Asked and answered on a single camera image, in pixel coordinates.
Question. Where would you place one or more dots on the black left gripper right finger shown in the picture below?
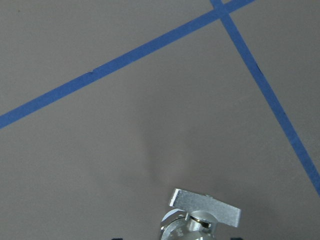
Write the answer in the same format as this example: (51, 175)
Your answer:
(236, 238)

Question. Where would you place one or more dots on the chrome PPR valve white ends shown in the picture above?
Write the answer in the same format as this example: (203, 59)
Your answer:
(195, 216)

